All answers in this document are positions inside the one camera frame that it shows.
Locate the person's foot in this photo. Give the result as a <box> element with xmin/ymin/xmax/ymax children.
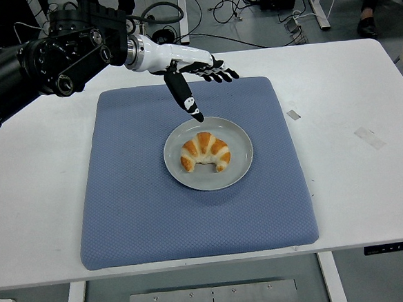
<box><xmin>355</xmin><ymin>16</ymin><xmax>380</xmax><ymax>40</ymax></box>

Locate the golden croissant bread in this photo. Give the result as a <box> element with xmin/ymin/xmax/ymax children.
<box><xmin>177</xmin><ymin>130</ymin><xmax>233</xmax><ymax>176</ymax></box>

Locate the looped black floor cable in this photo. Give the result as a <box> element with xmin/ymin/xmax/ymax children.
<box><xmin>186</xmin><ymin>0</ymin><xmax>264</xmax><ymax>28</ymax></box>

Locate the round grey plate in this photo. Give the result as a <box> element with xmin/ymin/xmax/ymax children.
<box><xmin>161</xmin><ymin>114</ymin><xmax>257</xmax><ymax>195</ymax></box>

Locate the coiled black cable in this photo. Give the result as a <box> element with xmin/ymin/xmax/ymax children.
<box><xmin>151</xmin><ymin>27</ymin><xmax>177</xmax><ymax>47</ymax></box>

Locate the large clear tape piece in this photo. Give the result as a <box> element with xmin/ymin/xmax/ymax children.
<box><xmin>353</xmin><ymin>125</ymin><xmax>386</xmax><ymax>152</ymax></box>

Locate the long black floor cable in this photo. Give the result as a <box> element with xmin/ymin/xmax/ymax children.
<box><xmin>174</xmin><ymin>28</ymin><xmax>271</xmax><ymax>55</ymax></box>

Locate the white desk leg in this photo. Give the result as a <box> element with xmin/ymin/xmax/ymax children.
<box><xmin>177</xmin><ymin>0</ymin><xmax>190</xmax><ymax>46</ymax></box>
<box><xmin>303</xmin><ymin>0</ymin><xmax>332</xmax><ymax>32</ymax></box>

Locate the black table control panel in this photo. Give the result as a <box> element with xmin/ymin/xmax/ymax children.
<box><xmin>362</xmin><ymin>240</ymin><xmax>403</xmax><ymax>256</ymax></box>

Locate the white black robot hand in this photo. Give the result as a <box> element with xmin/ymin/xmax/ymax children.
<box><xmin>140</xmin><ymin>26</ymin><xmax>244</xmax><ymax>128</ymax></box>

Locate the white floor cable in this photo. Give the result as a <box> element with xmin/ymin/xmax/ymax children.
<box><xmin>291</xmin><ymin>0</ymin><xmax>356</xmax><ymax>19</ymax></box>

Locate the grey floor socket box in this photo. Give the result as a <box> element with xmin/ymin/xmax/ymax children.
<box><xmin>284</xmin><ymin>14</ymin><xmax>309</xmax><ymax>46</ymax></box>

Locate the blue quilted mat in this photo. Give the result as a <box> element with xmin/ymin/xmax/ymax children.
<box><xmin>68</xmin><ymin>72</ymin><xmax>322</xmax><ymax>273</ymax></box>

